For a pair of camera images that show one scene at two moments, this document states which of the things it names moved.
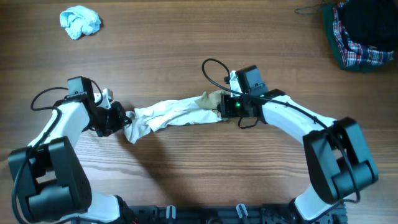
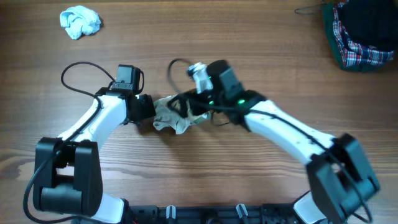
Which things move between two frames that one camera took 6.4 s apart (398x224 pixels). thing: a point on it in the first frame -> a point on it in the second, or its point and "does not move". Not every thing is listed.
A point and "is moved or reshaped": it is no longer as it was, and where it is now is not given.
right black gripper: [222, 109] -> [191, 104]
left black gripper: [121, 120] -> [148, 109]
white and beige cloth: [202, 107] is moved or reshaped
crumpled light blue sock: [78, 20] does not move
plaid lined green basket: [363, 33] does not move
